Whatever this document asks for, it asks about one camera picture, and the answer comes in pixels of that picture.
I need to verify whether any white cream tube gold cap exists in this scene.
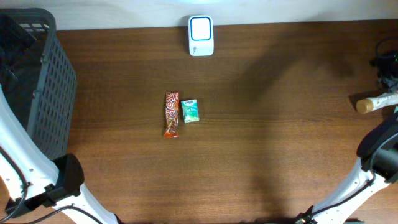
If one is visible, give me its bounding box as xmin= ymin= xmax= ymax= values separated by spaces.
xmin=356 ymin=92 xmax=397 ymax=114

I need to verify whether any small teal tissue pack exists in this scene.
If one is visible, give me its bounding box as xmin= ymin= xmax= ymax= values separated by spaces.
xmin=181 ymin=100 xmax=200 ymax=123

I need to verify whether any red chocolate bar wrapper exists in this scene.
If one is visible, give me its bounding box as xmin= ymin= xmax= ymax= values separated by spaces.
xmin=164 ymin=91 xmax=180 ymax=138

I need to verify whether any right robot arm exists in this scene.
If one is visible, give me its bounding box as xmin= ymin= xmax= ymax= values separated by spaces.
xmin=294 ymin=50 xmax=397 ymax=223

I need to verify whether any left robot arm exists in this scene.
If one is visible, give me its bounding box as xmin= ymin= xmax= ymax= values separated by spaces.
xmin=1 ymin=83 xmax=120 ymax=223

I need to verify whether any grey plastic mesh basket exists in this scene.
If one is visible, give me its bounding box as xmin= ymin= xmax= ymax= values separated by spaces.
xmin=1 ymin=8 xmax=78 ymax=160

